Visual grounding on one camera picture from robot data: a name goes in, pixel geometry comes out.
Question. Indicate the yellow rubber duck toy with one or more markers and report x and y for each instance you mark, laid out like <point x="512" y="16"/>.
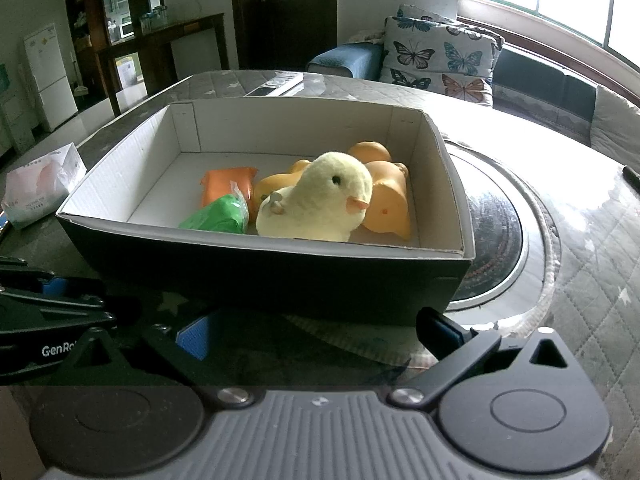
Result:
<point x="389" y="209"/>

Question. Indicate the grey white cushion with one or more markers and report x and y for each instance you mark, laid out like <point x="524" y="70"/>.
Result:
<point x="615" y="128"/>

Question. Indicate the black remote on cover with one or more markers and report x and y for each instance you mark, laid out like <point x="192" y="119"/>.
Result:
<point x="632" y="177"/>

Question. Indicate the butterfly print pillow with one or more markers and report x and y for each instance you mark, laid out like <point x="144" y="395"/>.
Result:
<point x="452" y="59"/>

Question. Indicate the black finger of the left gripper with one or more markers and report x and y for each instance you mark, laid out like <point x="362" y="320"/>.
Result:
<point x="36" y="302"/>

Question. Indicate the grey quilted star cover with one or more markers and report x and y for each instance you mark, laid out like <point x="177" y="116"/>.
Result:
<point x="590" y="238"/>

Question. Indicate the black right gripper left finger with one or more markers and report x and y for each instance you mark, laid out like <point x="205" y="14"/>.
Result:
<point x="149" y="356"/>

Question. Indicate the orange snack packet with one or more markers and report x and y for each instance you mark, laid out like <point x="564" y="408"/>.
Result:
<point x="218" y="182"/>

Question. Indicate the white refrigerator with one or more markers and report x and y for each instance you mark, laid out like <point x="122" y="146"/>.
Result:
<point x="53" y="96"/>

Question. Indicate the green snack packet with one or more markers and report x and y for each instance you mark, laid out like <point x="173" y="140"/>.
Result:
<point x="228" y="214"/>

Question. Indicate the dark wooden cabinet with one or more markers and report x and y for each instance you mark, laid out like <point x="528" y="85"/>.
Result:
<point x="97" y="54"/>

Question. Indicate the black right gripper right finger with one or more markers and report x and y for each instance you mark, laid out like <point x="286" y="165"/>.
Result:
<point x="462" y="353"/>

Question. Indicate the white cardboard box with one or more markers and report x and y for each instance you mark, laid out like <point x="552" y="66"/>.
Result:
<point x="124" y="214"/>

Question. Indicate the yellow plush chick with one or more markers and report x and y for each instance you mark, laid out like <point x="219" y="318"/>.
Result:
<point x="329" y="201"/>

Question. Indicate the white tissue pack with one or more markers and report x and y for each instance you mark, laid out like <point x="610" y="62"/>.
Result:
<point x="38" y="188"/>

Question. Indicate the dark teal sofa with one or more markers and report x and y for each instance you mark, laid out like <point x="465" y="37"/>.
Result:
<point x="525" y="85"/>

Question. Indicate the white remote control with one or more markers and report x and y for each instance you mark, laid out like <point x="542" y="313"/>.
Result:
<point x="279" y="85"/>

